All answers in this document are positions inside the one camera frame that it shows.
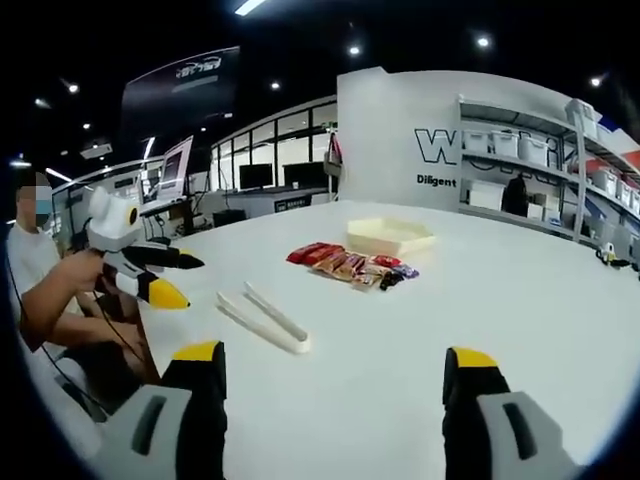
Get small white yellow device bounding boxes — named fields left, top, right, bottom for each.
left=593, top=241, right=640, bottom=272

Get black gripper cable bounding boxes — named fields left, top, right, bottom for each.
left=92, top=288, right=154, bottom=384

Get pile of food snack packets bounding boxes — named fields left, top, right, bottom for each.
left=285, top=241, right=421, bottom=293

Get long office counter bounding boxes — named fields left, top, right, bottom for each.
left=223, top=185, right=337, bottom=222

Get black computer monitor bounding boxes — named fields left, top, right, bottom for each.
left=238, top=163, right=275, bottom=191
left=282, top=161, right=327, bottom=189

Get cream tray container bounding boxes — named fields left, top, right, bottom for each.
left=346, top=215, right=437, bottom=257

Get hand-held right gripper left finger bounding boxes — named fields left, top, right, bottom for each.
left=102, top=340, right=229, bottom=480

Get hanging bags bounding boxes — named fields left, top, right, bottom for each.
left=323, top=125, right=347, bottom=177

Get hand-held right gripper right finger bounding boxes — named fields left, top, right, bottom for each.
left=441, top=345, right=589, bottom=480

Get white storage bin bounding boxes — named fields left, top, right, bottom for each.
left=517, top=135, right=551, bottom=164
left=491, top=129, right=520, bottom=157
left=565, top=98, right=600, bottom=137

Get white cardboard box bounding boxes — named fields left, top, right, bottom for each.
left=469, top=179, right=507, bottom=212

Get tilted display screen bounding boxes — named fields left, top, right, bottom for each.
left=155, top=134, right=195, bottom=202

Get person's left hand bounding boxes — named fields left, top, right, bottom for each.
left=73, top=248, right=109, bottom=292

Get dark hanging banner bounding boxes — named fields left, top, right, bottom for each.
left=119, top=46, right=242, bottom=124

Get white food tongs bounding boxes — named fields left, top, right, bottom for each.
left=215, top=280, right=313, bottom=357

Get metal shelving rack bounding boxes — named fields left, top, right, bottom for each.
left=456, top=93, right=640, bottom=251

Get person's white shirt torso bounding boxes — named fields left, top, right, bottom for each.
left=5, top=219, right=67, bottom=351

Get white lettered partition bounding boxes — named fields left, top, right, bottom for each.
left=336, top=68, right=504, bottom=212

